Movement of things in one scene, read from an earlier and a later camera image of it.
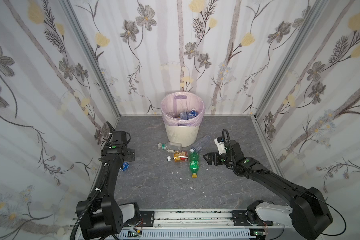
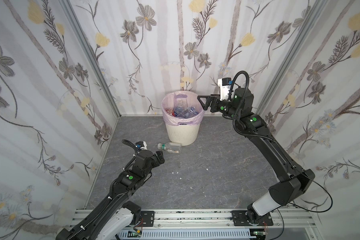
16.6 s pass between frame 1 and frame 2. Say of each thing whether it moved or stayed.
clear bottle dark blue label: moved
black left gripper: moved
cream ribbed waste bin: stayed
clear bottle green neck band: stayed
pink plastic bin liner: stayed
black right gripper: moved
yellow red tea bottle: moved
